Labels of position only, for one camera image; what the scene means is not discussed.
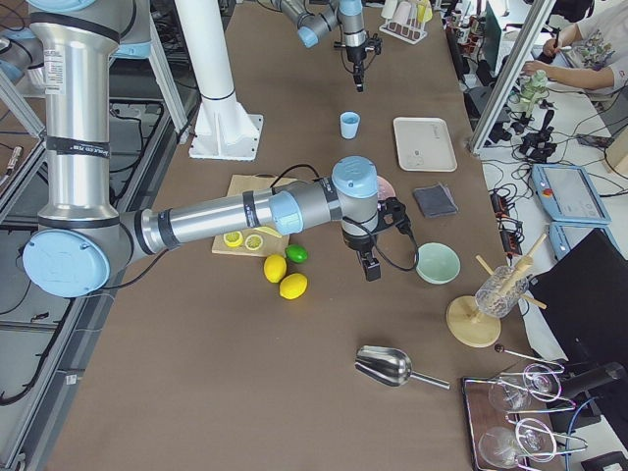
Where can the seated person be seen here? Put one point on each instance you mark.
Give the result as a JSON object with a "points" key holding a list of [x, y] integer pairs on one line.
{"points": [[600, 50]]}

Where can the wine glass rack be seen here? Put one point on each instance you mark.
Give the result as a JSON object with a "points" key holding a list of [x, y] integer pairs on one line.
{"points": [[508, 418]]}

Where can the blue teach pendant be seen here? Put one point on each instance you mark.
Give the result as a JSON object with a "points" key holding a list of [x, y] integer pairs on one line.
{"points": [[568, 194], [564, 236]]}

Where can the yellow lemon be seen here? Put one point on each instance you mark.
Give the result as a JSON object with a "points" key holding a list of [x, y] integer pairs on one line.
{"points": [[293, 286], [275, 268]]}

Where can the wooden cutting board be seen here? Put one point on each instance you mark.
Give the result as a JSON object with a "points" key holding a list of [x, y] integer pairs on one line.
{"points": [[239, 184]]}

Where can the lemon slice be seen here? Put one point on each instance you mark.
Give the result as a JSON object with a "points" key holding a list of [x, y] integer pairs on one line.
{"points": [[254, 242], [233, 239]]}

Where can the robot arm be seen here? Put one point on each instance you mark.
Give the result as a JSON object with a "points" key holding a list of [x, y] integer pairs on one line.
{"points": [[312, 27], [82, 240]]}

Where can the pink plastic cup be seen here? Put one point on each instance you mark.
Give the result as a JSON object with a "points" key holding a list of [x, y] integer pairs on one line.
{"points": [[402, 13]]}

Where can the clear textured glass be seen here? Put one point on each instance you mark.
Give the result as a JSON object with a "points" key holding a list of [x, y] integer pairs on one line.
{"points": [[499, 294]]}

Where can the yellow plastic cup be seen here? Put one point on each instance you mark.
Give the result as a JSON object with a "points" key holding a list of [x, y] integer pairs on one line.
{"points": [[424, 11]]}

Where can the steel ice scoop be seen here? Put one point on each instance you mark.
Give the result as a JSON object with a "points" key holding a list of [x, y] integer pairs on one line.
{"points": [[391, 367]]}

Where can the green lime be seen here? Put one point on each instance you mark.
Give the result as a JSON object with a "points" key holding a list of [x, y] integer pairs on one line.
{"points": [[296, 253]]}

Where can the light blue plastic cup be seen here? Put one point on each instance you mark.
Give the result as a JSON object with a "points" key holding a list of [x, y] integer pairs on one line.
{"points": [[349, 124]]}

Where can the white wire cup rack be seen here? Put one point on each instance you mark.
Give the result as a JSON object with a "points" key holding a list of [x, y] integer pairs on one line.
{"points": [[413, 32]]}

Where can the pink bowl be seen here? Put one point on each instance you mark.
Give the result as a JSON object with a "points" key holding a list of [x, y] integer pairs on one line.
{"points": [[385, 189]]}

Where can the grey folded cloth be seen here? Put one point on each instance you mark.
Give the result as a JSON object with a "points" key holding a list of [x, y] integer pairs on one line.
{"points": [[435, 201]]}

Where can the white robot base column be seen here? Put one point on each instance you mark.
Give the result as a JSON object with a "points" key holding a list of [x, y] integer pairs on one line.
{"points": [[223, 129]]}

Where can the mint green bowl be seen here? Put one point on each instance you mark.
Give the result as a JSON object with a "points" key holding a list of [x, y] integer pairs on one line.
{"points": [[438, 264]]}

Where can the yellow plastic knife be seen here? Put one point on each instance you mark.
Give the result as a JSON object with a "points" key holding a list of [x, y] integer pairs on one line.
{"points": [[268, 231]]}

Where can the cream tray with bear drawing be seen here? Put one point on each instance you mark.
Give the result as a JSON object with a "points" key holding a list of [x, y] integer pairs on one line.
{"points": [[423, 145]]}

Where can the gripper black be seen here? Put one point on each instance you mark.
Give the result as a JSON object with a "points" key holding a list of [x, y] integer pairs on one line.
{"points": [[358, 243], [354, 53]]}

